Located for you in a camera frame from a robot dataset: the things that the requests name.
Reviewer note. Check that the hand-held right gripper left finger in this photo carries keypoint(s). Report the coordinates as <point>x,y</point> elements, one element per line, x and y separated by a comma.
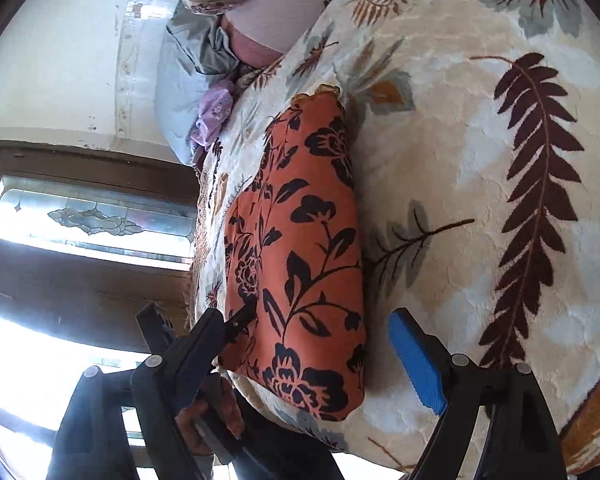
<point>180,360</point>

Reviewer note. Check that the leaf print blanket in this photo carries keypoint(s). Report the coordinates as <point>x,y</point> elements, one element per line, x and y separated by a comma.
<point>455,160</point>

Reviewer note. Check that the light blue bedding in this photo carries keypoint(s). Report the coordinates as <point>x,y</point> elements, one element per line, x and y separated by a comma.
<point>175,105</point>

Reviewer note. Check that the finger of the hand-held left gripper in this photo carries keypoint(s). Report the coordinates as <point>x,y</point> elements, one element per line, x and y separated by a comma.
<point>237,322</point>
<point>155,327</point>

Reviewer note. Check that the grey cloth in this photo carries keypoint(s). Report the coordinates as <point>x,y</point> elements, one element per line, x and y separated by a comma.
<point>200,45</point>

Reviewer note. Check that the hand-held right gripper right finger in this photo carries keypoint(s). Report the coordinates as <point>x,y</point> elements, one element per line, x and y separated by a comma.
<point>417,360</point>

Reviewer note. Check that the orange floral garment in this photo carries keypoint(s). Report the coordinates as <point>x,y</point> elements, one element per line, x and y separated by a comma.
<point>305,270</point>

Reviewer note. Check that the mauve pillow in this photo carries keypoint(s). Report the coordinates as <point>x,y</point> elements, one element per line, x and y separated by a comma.
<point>280,15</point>

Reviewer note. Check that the person's left hand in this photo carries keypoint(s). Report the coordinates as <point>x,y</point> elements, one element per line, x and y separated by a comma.
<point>190,420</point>

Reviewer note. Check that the wooden door with glass panes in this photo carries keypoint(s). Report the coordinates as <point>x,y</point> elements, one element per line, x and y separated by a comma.
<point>80,280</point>

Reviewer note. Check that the purple cloth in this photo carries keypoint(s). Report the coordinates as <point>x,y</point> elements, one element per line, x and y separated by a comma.
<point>212,110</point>

